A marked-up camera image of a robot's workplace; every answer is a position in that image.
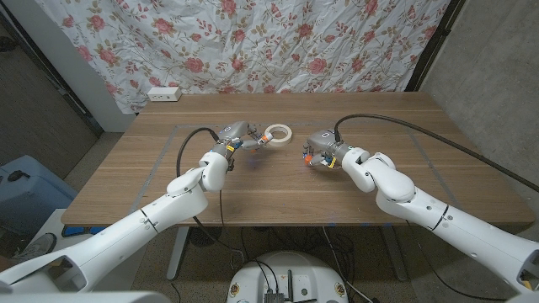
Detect black backdrop stand pole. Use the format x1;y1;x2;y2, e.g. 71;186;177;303
404;0;467;93

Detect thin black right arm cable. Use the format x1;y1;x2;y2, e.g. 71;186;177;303
404;219;513;302

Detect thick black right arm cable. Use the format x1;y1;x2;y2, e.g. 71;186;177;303
334;113;539;194

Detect floral backdrop cloth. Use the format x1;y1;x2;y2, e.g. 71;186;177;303
33;0;451;114

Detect white floor cable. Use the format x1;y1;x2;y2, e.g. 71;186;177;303
322;226;375;303

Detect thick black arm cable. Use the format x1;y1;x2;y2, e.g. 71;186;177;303
334;113;539;194
175;127;248;262

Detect blue plastic bin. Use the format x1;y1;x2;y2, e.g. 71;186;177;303
0;154;79;237

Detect grey sneaker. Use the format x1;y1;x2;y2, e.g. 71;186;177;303
11;232;58;262

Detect orange and white glue stick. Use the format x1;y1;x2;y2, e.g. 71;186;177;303
251;132;274;152

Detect beige masking tape roll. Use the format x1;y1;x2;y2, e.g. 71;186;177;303
265;123;294;147

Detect black round floor fan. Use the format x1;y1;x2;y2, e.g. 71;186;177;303
187;226;223;248

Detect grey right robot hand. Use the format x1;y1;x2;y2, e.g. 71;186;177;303
302;129;351;169

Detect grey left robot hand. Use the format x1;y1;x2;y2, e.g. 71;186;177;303
211;120;274;159

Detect white robot chest cover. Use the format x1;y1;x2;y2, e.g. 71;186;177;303
0;290;172;303

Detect white table leg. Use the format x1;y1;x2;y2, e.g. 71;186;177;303
166;226;190;281

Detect white power strip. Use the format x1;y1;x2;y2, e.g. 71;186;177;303
147;86;183;103

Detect black metal rail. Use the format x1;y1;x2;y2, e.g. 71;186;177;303
0;8;105;136

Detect grey table leg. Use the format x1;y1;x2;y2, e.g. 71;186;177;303
380;225;410;282

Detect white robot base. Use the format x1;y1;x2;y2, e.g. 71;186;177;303
226;251;350;303

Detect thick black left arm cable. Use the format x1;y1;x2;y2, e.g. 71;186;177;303
175;127;248;262

